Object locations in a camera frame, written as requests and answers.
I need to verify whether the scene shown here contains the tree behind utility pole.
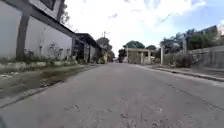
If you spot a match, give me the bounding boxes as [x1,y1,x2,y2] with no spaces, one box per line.
[95,36,116,64]

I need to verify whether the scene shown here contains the concrete gate structure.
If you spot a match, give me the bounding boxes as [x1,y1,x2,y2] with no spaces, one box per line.
[125,47,154,65]

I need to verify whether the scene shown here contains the dark green trees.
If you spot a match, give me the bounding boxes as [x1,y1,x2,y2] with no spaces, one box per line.
[118,39,158,63]

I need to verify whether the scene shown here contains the grey building with dark roof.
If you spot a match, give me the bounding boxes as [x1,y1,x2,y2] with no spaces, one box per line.
[73,32,104,64]

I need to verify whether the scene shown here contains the grey concrete road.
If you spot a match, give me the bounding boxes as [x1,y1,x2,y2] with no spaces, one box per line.
[0,62,224,128]

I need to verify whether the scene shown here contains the white concrete pillar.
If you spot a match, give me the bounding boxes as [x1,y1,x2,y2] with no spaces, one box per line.
[159,42,165,66]

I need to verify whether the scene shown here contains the row of weeds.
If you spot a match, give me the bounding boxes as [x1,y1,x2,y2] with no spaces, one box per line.
[0,41,88,73]

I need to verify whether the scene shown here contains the grass and dirt verge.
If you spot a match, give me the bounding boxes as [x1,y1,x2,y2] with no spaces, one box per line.
[0,63,99,109]

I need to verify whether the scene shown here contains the concrete sidewalk with kerb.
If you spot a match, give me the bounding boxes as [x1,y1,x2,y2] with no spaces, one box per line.
[139,63,224,83]

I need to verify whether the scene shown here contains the overhead wires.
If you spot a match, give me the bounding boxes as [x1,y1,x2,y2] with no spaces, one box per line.
[156,11,174,26]

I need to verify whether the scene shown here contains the grey wall with dark pillars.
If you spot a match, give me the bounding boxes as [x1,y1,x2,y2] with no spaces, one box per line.
[0,0,77,63]

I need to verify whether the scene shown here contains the trees behind wall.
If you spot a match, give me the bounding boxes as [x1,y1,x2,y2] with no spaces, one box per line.
[159,28,224,54]

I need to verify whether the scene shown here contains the grey concrete wall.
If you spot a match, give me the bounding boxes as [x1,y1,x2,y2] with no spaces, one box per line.
[163,44,224,70]

